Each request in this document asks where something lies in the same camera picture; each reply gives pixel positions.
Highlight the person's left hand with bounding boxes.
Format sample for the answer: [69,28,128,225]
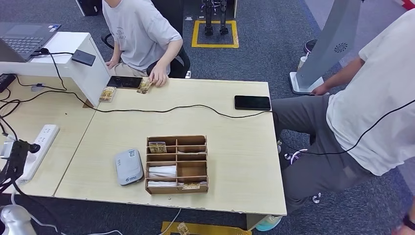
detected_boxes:
[148,62,169,88]
[391,224,415,235]

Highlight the wooden compartment organizer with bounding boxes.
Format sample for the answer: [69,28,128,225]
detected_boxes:
[145,135,209,195]

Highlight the person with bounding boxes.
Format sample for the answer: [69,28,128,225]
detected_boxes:
[272,8,415,235]
[101,0,184,88]

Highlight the grey card reader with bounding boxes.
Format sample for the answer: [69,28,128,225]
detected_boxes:
[114,148,144,187]

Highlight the black wristwatch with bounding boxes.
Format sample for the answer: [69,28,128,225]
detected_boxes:
[402,214,415,231]

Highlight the black smartphone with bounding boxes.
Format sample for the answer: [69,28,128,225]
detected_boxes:
[234,94,272,111]
[106,75,143,90]

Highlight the white desk riser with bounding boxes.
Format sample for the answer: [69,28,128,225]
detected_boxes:
[0,31,112,108]

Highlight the black power bank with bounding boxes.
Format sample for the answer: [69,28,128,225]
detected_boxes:
[71,49,96,67]

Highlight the gold cards in clear case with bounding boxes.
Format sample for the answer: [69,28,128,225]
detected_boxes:
[98,86,117,103]

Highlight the black shoe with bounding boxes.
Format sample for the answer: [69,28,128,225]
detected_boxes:
[303,38,319,54]

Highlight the grey floor stand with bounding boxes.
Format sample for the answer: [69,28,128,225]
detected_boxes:
[289,0,365,95]

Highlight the black computer tower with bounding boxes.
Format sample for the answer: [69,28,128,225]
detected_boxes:
[75,0,103,17]

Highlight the yellow tape square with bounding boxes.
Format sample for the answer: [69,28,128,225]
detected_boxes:
[192,20,240,49]

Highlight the black humanoid robot legs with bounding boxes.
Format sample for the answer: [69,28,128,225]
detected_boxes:
[200,0,231,36]

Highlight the grey laptop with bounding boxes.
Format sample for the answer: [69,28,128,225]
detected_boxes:
[0,22,62,63]

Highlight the white power strip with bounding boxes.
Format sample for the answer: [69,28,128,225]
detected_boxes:
[18,124,61,182]

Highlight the black hub box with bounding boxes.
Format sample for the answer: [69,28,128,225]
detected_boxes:
[0,73,17,94]

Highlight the teal white shoe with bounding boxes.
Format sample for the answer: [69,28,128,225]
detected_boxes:
[255,215,283,233]

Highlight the yellow floor tape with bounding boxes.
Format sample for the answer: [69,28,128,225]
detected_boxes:
[161,221,253,235]

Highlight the long black phone cable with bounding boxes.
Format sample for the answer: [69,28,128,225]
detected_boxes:
[0,90,273,119]

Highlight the thin black cable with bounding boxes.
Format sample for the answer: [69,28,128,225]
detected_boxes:
[278,98,415,156]

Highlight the black charger cable with plug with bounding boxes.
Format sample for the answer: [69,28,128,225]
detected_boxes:
[14,47,74,92]

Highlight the black power plug with cable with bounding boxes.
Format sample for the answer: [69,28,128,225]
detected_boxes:
[0,115,41,155]

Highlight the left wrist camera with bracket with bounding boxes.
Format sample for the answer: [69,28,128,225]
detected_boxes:
[0,139,30,195]

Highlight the white power strip cable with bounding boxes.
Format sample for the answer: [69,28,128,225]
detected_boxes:
[10,191,124,235]

